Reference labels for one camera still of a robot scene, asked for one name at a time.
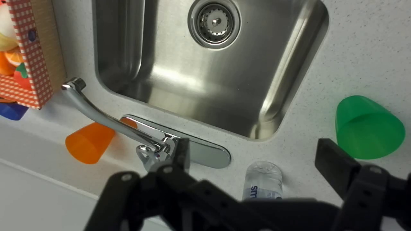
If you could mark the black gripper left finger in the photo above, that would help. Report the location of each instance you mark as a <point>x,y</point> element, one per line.
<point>169,193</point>

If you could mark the stainless steel sink basin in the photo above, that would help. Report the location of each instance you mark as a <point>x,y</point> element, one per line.
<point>144,52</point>

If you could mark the clear water bottle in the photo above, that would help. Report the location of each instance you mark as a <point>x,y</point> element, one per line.
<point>263,180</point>

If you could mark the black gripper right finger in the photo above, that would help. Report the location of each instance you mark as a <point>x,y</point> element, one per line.
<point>368,192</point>

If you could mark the orange plastic cup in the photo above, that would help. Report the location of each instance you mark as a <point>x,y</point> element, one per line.
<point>89,143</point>

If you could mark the toy food items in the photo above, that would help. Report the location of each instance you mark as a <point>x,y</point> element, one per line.
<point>11,62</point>

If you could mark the blue object behind box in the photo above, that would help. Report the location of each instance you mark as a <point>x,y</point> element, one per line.
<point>13,112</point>

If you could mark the chrome faucet with handle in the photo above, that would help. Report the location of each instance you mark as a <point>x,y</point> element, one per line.
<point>157,144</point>

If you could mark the sink drain strainer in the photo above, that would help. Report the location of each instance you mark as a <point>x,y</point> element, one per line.
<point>213,24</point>

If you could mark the green plastic cup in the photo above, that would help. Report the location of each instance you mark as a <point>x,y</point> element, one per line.
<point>366,130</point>

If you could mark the orange checkered cardboard box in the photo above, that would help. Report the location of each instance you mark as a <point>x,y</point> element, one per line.
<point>38,42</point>

